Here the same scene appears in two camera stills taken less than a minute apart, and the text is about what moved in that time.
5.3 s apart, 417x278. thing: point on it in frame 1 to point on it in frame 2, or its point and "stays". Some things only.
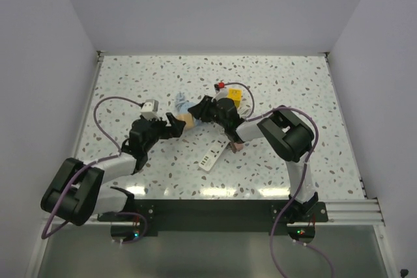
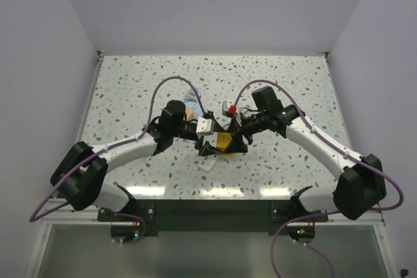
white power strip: (213, 154) stays
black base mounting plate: (218, 215) stays
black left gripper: (168, 131) to (207, 149)
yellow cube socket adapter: (236, 94) to (223, 140)
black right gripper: (203, 107) to (236, 144)
